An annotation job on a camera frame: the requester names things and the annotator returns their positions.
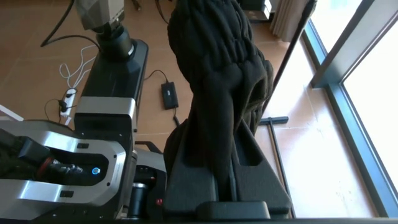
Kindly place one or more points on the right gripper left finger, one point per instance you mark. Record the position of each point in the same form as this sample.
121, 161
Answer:
189, 189

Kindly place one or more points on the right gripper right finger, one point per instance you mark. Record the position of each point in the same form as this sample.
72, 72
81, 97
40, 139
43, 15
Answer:
261, 186

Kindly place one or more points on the black garment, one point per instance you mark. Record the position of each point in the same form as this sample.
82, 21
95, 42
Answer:
217, 77

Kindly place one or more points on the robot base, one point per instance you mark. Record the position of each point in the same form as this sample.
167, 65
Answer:
105, 124

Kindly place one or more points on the black clothes rack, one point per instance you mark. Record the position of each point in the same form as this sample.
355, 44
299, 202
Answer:
291, 53

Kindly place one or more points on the black power adapter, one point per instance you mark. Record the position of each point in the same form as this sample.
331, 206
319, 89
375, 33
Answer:
169, 95

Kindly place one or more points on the window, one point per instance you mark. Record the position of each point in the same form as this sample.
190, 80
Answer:
373, 93

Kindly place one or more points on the white power strip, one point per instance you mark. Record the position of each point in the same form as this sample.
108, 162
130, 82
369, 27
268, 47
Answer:
71, 99

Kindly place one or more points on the brown curtain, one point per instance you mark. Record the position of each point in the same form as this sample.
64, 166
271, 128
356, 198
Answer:
289, 18

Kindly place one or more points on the black box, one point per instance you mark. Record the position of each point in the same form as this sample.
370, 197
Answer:
253, 11

